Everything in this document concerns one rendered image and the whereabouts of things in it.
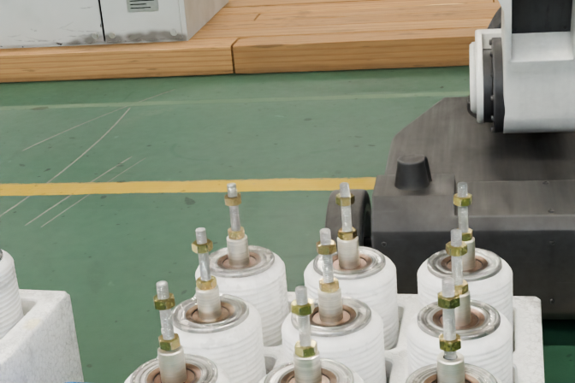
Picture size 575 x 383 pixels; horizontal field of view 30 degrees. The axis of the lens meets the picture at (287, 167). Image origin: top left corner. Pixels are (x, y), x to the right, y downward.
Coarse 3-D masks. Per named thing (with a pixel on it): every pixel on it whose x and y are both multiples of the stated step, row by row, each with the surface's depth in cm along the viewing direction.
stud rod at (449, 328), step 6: (444, 282) 84; (450, 282) 84; (444, 288) 84; (450, 288) 84; (444, 294) 84; (450, 294) 84; (444, 312) 85; (450, 312) 84; (444, 318) 85; (450, 318) 85; (444, 324) 85; (450, 324) 85; (444, 330) 85; (450, 330) 85; (444, 336) 85; (450, 336) 85; (444, 354) 86; (450, 354) 86; (456, 354) 86; (450, 360) 86
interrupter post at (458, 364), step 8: (456, 352) 87; (440, 360) 86; (448, 360) 86; (456, 360) 86; (464, 360) 86; (440, 368) 86; (448, 368) 85; (456, 368) 85; (464, 368) 86; (440, 376) 86; (448, 376) 86; (456, 376) 86; (464, 376) 86
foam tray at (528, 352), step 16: (288, 304) 120; (400, 304) 117; (416, 304) 117; (528, 304) 115; (400, 320) 118; (528, 320) 112; (400, 336) 111; (528, 336) 109; (272, 352) 110; (384, 352) 108; (400, 352) 108; (528, 352) 106; (272, 368) 110; (400, 368) 105; (528, 368) 103
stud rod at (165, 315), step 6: (162, 282) 89; (162, 288) 89; (168, 288) 89; (162, 294) 89; (168, 294) 89; (162, 312) 90; (168, 312) 90; (162, 318) 90; (168, 318) 90; (162, 324) 90; (168, 324) 90; (162, 330) 91; (168, 330) 90; (168, 336) 90; (174, 336) 91
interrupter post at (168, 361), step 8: (160, 352) 91; (168, 352) 91; (176, 352) 90; (160, 360) 91; (168, 360) 90; (176, 360) 91; (184, 360) 92; (160, 368) 91; (168, 368) 91; (176, 368) 91; (184, 368) 92; (168, 376) 91; (176, 376) 91; (184, 376) 92
